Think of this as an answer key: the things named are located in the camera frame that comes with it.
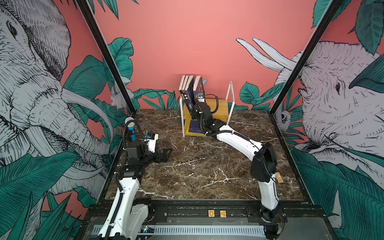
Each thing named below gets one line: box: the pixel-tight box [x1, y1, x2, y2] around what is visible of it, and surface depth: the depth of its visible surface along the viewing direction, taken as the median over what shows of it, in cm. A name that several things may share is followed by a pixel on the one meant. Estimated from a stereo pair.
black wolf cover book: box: [179, 75, 195, 117], surface depth 80 cm
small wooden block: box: [275, 172, 284, 183], surface depth 88 cm
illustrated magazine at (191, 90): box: [187, 76, 196, 106], surface depth 80 cm
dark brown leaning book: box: [179, 75, 187, 91], surface depth 81 cm
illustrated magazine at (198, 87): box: [193, 75, 205, 95], surface depth 81 cm
